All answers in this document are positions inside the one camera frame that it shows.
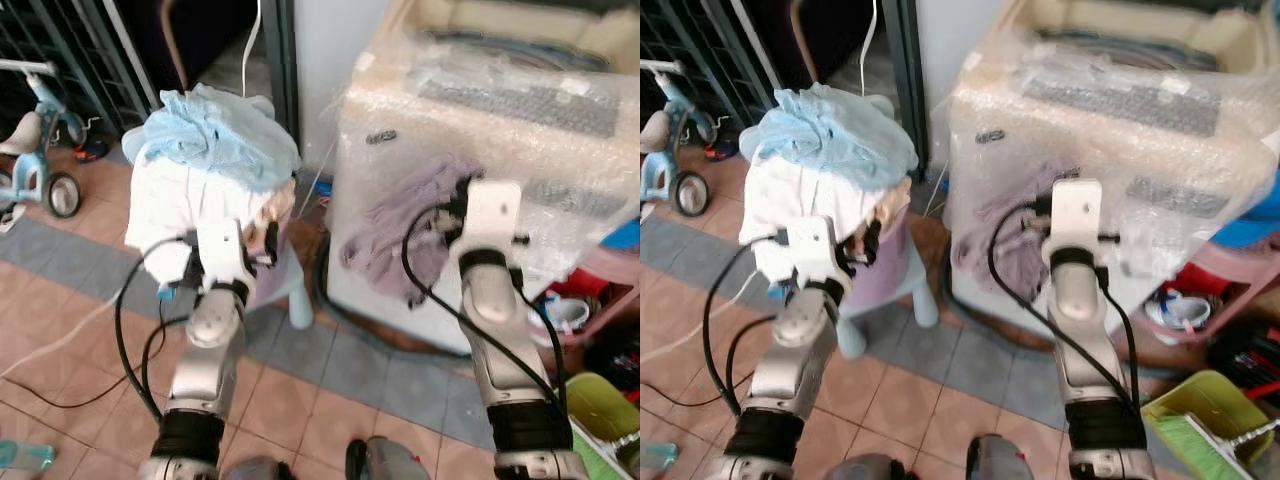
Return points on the white bowl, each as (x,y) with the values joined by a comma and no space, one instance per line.
(567,315)
(1178,312)

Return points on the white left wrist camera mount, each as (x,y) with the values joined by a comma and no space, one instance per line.
(225,250)
(815,250)

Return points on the plastic-wrapped washing machine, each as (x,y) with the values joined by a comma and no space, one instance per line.
(540,130)
(1150,130)

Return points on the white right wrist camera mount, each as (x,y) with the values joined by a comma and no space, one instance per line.
(1075,215)
(493,215)

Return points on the grey robot leg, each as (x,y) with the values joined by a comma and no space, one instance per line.
(865,470)
(1000,460)
(390,462)
(258,470)

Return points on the light blue cloth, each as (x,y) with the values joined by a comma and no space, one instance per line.
(215,130)
(835,130)

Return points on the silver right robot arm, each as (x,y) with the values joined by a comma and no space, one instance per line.
(1085,300)
(495,300)

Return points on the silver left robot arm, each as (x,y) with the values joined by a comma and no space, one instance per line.
(795,355)
(205,345)

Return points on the white cloth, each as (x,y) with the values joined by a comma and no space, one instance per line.
(165,215)
(785,200)

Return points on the blue child tricycle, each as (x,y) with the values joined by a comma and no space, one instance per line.
(30,160)
(665,165)

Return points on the clear blue plastic bottle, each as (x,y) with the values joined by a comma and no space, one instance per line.
(658,460)
(25,457)

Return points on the pink plastic basket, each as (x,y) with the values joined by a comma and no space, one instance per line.
(1235,285)
(600,295)

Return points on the grey left robot leg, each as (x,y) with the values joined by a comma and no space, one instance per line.
(258,470)
(865,470)

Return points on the grey right robot leg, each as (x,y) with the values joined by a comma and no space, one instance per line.
(390,462)
(1000,460)

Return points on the blue plastic tub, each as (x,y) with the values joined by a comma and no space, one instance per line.
(625,235)
(1250,222)

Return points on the green plastic dustpan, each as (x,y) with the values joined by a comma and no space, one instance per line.
(1205,420)
(605,410)

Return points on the dark door frame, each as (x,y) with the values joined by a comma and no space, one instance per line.
(280,60)
(905,70)

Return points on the red blue sandal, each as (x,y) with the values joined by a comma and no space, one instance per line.
(722,150)
(92,150)

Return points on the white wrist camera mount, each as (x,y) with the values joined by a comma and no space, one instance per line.
(815,250)
(225,250)
(1075,215)
(493,215)

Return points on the grey purple cloth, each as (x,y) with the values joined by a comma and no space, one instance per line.
(1010,245)
(390,235)

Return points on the dark metal window grille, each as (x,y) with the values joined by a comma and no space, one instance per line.
(700,40)
(60,40)

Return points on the pale blue plastic chair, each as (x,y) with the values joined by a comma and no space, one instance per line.
(895,285)
(290,280)

